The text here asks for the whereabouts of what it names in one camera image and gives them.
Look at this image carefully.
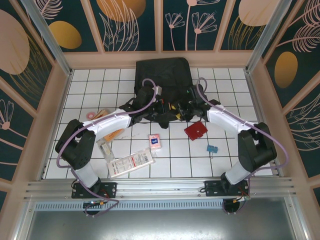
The red wallet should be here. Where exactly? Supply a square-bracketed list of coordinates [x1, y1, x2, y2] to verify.
[184, 120, 208, 142]

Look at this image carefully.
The black fabric backpack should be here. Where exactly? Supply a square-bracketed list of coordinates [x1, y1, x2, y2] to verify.
[118, 56, 221, 130]

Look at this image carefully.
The pink tissue pack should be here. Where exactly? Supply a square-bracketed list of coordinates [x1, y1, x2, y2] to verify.
[148, 133, 163, 152]

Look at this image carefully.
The blue binder clip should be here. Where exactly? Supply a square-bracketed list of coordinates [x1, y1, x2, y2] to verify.
[206, 144, 219, 158]

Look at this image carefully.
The orange paperback book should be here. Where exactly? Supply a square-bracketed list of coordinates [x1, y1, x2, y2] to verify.
[96, 109, 126, 144]

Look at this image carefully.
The clear plastic pencil case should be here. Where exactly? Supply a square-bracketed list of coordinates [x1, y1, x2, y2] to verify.
[96, 139, 116, 161]

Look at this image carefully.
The white red stationery package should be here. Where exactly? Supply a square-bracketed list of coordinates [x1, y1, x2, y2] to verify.
[106, 147, 158, 180]

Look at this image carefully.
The orange circle leaves art panel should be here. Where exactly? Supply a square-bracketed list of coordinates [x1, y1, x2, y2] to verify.
[88, 0, 161, 53]

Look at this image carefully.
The pink circle feather art panel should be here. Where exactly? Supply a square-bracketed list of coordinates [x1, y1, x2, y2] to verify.
[219, 0, 278, 52]

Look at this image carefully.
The orange oval feather art panel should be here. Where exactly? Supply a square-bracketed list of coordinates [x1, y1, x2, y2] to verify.
[261, 0, 320, 108]

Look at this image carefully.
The steel sheet panel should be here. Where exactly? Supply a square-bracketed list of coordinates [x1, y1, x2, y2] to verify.
[14, 196, 311, 240]

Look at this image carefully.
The large pink disc art panel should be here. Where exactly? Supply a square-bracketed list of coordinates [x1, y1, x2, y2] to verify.
[0, 0, 56, 115]

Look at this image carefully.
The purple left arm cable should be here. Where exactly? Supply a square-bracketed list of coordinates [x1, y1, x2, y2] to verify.
[56, 78, 161, 219]

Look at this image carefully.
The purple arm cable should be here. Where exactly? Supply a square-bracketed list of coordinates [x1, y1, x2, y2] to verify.
[56, 78, 161, 219]
[196, 77, 291, 216]

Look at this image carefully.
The aluminium side rail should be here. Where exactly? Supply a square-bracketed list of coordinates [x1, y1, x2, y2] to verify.
[244, 71, 284, 179]
[36, 71, 74, 181]

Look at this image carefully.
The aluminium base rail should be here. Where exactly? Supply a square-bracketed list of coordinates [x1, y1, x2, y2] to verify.
[23, 176, 297, 201]

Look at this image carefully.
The three flowers wall art panel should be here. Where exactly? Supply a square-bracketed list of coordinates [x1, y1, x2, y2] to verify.
[159, 0, 227, 53]

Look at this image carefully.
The slotted grey cable duct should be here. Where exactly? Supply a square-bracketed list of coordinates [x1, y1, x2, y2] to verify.
[33, 201, 226, 211]

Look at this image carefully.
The aluminium frame post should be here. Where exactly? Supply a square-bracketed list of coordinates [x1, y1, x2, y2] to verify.
[20, 0, 74, 77]
[244, 0, 293, 74]

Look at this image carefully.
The orange oval wall art panel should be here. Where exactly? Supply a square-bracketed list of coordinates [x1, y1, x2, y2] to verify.
[31, 0, 105, 54]

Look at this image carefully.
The small controller board with wires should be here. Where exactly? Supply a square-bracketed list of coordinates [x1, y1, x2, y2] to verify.
[232, 195, 252, 204]
[83, 199, 107, 208]

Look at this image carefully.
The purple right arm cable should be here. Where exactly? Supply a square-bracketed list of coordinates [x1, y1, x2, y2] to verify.
[196, 77, 291, 216]

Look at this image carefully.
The feather leaves wall art panel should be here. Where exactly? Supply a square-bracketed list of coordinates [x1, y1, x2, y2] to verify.
[283, 86, 320, 180]

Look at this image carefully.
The single flower wall art panel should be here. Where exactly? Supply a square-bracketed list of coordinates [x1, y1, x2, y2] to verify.
[0, 76, 38, 185]

